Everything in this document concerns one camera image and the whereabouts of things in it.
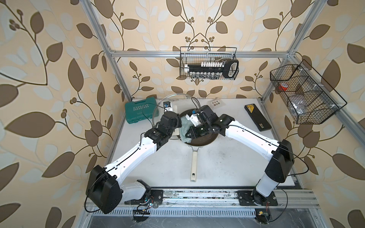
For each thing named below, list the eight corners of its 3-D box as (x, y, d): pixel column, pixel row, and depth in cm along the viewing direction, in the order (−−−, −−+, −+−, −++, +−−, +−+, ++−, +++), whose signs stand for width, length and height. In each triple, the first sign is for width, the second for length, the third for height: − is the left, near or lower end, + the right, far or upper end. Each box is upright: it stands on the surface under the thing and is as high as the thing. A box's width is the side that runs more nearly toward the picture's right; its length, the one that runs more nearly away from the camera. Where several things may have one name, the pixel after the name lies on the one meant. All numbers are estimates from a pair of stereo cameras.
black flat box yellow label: (260, 131, 102) (261, 129, 100) (243, 107, 118) (244, 105, 116) (270, 129, 103) (271, 127, 102) (252, 105, 119) (253, 103, 117)
